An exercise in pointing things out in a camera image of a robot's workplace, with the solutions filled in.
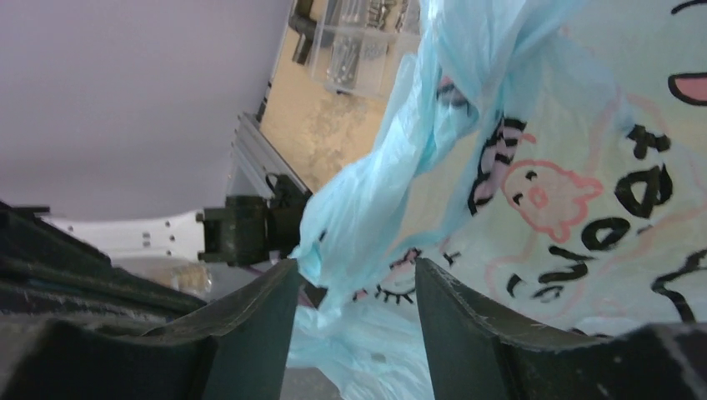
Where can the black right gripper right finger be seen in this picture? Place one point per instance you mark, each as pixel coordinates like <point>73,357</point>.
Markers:
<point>479,349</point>

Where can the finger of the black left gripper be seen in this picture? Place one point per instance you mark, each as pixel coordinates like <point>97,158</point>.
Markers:
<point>37,250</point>

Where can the black hex key tool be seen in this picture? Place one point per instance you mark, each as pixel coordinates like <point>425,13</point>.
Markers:
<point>300,21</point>

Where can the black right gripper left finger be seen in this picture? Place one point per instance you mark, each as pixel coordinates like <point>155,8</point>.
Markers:
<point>233,348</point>

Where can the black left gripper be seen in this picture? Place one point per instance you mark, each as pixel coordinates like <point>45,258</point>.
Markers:
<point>248,228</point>

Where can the light blue plastic bag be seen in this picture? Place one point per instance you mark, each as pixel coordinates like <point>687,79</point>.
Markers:
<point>550,155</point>

